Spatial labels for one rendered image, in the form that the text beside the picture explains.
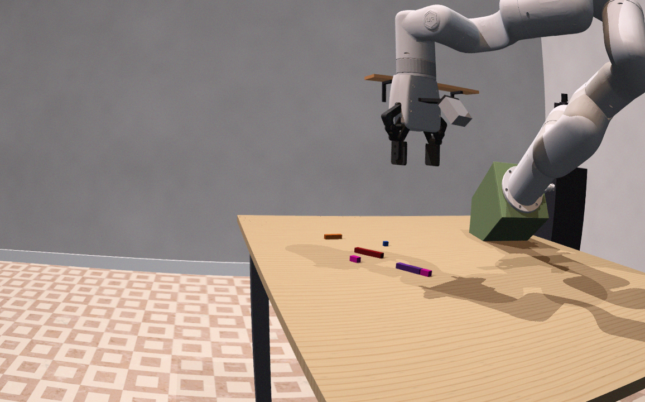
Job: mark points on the purple rod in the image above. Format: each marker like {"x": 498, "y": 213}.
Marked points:
{"x": 409, "y": 268}

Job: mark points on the red rod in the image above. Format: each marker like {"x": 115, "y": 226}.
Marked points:
{"x": 367, "y": 252}

